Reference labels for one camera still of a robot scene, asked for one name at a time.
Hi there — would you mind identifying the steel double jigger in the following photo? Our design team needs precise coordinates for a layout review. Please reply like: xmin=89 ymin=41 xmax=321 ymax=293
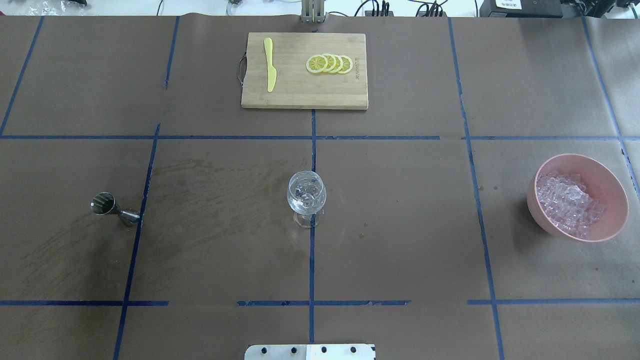
xmin=89 ymin=192 xmax=141 ymax=227

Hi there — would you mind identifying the clear wine glass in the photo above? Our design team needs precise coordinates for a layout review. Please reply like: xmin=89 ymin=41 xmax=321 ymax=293
xmin=286 ymin=170 xmax=327 ymax=229

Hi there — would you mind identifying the clear ice cubes pile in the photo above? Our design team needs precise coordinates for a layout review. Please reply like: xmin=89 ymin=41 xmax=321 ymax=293
xmin=535 ymin=170 xmax=606 ymax=240

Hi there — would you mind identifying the bamboo cutting board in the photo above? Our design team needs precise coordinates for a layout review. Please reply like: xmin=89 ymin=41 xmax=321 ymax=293
xmin=241 ymin=32 xmax=370 ymax=110

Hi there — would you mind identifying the lemon slice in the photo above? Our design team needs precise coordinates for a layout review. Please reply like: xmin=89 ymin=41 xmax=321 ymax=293
xmin=305 ymin=54 xmax=329 ymax=74
xmin=329 ymin=54 xmax=344 ymax=74
xmin=337 ymin=55 xmax=354 ymax=75
xmin=322 ymin=54 xmax=337 ymax=73

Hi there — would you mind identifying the front lemon slice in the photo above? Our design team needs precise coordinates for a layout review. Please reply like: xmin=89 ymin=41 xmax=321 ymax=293
xmin=305 ymin=54 xmax=329 ymax=74

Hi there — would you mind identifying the yellow plastic knife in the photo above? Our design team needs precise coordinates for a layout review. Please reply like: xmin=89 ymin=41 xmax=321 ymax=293
xmin=263 ymin=38 xmax=277 ymax=92

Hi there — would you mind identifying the back lemon slice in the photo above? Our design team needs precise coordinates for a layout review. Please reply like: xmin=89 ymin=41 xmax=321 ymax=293
xmin=337 ymin=55 xmax=354 ymax=75

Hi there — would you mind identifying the black device box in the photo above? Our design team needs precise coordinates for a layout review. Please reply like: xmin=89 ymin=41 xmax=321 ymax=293
xmin=478 ymin=0 xmax=563 ymax=19

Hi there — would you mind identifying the pink bowl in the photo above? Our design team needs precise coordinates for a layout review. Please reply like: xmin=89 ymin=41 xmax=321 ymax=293
xmin=526 ymin=153 xmax=630 ymax=243

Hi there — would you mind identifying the aluminium frame post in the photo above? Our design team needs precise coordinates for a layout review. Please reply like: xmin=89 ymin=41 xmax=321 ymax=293
xmin=301 ymin=0 xmax=327 ymax=24

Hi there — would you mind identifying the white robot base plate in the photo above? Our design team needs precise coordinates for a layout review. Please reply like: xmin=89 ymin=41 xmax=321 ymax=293
xmin=244 ymin=342 xmax=377 ymax=360

